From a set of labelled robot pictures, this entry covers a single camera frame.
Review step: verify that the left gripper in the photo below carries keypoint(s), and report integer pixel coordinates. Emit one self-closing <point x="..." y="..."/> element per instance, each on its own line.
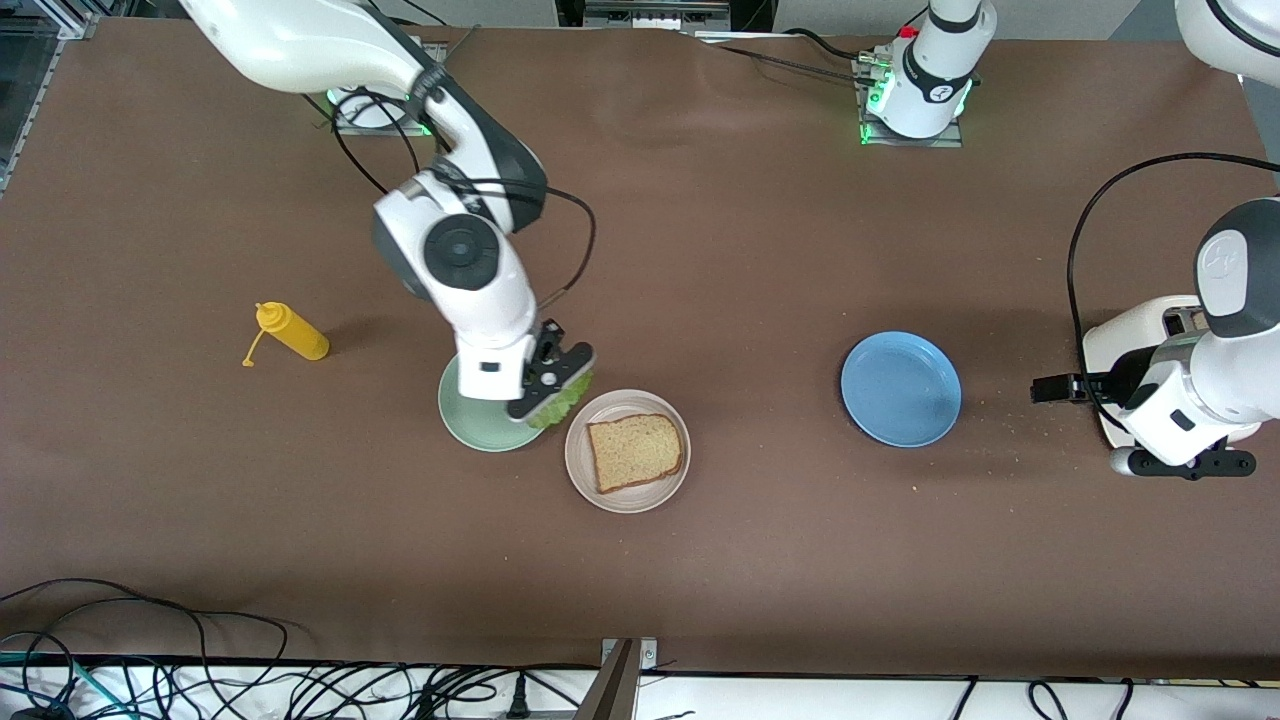
<point x="1112" y="383"/>

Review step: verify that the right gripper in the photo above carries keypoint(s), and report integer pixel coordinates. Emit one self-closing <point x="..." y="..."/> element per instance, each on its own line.
<point x="546" y="348"/>

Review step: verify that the green lettuce leaf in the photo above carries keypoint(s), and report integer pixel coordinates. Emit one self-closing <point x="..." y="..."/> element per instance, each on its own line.
<point x="568" y="405"/>

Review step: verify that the brown bread slice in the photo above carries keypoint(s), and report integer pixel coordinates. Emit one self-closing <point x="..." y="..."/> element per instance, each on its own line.
<point x="635" y="455"/>

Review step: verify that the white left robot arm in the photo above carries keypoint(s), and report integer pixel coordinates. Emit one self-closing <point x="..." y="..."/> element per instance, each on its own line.
<point x="930" y="80"/>

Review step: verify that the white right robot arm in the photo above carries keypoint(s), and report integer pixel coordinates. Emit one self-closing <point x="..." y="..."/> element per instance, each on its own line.
<point x="300" y="40"/>

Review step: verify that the mint green plate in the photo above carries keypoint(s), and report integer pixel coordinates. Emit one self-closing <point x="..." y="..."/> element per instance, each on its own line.
<point x="470" y="425"/>

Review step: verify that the blue plate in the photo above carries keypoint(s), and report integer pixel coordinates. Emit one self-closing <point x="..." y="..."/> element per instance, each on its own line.
<point x="900" y="390"/>

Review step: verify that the beige plate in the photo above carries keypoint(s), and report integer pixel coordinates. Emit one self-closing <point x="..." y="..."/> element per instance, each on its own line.
<point x="627" y="500"/>

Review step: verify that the white toaster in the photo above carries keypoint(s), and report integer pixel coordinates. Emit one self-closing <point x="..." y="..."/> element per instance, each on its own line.
<point x="1110" y="350"/>

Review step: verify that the yellow mustard squeeze bottle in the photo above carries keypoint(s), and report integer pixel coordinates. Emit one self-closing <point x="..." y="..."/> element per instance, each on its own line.
<point x="295" y="335"/>

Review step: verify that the black power plug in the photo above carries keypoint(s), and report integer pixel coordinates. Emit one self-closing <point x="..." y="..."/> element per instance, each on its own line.
<point x="518" y="697"/>

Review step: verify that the small metal bracket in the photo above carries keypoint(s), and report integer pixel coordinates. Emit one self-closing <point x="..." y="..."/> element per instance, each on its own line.
<point x="648" y="652"/>

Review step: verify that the grey metal post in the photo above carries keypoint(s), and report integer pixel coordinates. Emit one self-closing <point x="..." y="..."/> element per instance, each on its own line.
<point x="612" y="690"/>

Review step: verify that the silver metal bracket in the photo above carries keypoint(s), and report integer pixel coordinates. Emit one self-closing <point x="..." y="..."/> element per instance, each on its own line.
<point x="650" y="15"/>

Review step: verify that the aluminium frame rail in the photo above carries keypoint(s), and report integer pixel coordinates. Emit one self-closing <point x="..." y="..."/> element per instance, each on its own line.
<point x="72" y="25"/>

